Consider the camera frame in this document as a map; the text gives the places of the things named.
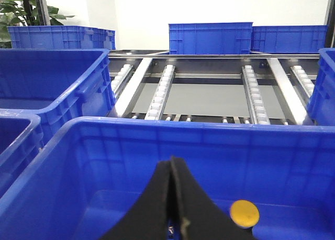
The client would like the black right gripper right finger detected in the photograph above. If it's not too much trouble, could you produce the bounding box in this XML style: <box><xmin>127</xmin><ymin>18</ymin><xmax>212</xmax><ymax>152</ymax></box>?
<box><xmin>170</xmin><ymin>156</ymin><xmax>255</xmax><ymax>239</ymax></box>

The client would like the blue crate right edge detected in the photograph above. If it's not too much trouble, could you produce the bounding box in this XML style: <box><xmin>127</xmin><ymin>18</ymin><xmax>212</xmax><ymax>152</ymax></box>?
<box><xmin>307</xmin><ymin>48</ymin><xmax>334</xmax><ymax>126</ymax></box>

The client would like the blue crate far left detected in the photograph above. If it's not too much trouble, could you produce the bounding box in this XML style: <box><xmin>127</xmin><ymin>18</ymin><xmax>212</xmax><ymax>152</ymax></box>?
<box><xmin>8</xmin><ymin>26</ymin><xmax>115</xmax><ymax>50</ymax></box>

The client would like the green potted plant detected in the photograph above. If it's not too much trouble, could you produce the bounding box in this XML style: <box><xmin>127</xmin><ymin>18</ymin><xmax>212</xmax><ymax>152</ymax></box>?
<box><xmin>1</xmin><ymin>0</ymin><xmax>74</xmax><ymax>49</ymax></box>

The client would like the blue crate rear left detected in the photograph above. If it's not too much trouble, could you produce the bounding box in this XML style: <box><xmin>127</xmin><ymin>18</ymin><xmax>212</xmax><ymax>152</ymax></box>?
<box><xmin>1</xmin><ymin>49</ymin><xmax>115</xmax><ymax>142</ymax></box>

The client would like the blue plastic source crate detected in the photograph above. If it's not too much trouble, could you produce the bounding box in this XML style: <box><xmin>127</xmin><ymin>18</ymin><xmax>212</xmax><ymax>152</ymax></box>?
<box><xmin>1</xmin><ymin>112</ymin><xmax>44</xmax><ymax>196</ymax></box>

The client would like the blue plastic target crate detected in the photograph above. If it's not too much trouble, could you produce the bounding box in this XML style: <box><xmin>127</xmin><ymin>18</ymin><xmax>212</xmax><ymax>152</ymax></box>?
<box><xmin>1</xmin><ymin>117</ymin><xmax>334</xmax><ymax>239</ymax></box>

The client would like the blue crate far centre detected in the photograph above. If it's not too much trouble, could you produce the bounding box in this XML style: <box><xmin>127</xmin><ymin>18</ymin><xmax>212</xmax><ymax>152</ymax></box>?
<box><xmin>169</xmin><ymin>22</ymin><xmax>253</xmax><ymax>55</ymax></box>

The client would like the white roller conveyor track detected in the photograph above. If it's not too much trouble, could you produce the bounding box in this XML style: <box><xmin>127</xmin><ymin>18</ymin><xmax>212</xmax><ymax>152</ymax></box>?
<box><xmin>111</xmin><ymin>64</ymin><xmax>133</xmax><ymax>95</ymax></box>
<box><xmin>241</xmin><ymin>65</ymin><xmax>270</xmax><ymax>125</ymax></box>
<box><xmin>144</xmin><ymin>64</ymin><xmax>175</xmax><ymax>120</ymax></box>
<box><xmin>291</xmin><ymin>65</ymin><xmax>315</xmax><ymax>98</ymax></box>

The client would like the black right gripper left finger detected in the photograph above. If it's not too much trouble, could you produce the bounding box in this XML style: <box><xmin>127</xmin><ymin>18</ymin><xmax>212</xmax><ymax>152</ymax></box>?
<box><xmin>100</xmin><ymin>161</ymin><xmax>171</xmax><ymax>239</ymax></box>

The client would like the blue crate far right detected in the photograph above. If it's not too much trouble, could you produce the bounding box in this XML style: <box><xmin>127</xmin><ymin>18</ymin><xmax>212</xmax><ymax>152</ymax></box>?
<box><xmin>251</xmin><ymin>25</ymin><xmax>328</xmax><ymax>54</ymax></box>

